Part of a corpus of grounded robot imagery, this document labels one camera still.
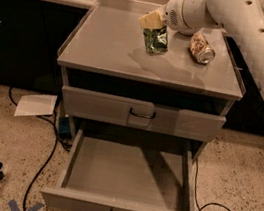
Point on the open grey middle drawer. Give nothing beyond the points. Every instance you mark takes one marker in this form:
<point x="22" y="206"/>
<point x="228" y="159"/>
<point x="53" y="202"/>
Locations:
<point x="104" y="174"/>

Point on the grey metal drawer cabinet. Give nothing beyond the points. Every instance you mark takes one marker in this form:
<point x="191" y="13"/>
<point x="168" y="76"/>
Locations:
<point x="107" y="54"/>

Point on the green soda can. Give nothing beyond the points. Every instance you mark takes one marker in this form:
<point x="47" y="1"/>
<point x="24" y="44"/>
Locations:
<point x="156" y="40"/>

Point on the white paper sheet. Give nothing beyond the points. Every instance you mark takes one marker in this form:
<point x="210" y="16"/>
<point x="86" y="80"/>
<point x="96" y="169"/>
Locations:
<point x="34" y="105"/>

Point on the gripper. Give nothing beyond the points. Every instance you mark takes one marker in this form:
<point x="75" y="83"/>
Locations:
<point x="175" y="13"/>

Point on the dark counter cabinet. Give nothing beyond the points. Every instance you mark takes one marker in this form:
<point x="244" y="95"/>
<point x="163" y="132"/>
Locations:
<point x="31" y="32"/>

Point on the closed grey top drawer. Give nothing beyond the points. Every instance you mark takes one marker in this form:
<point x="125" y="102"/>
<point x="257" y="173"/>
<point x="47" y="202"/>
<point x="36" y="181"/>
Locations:
<point x="129" y="112"/>

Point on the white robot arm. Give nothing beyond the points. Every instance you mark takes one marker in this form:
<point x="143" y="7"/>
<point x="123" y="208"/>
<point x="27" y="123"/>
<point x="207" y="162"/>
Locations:
<point x="242" y="19"/>

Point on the blue power box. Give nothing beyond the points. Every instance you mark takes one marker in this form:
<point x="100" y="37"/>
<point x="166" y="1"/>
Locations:
<point x="63" y="128"/>

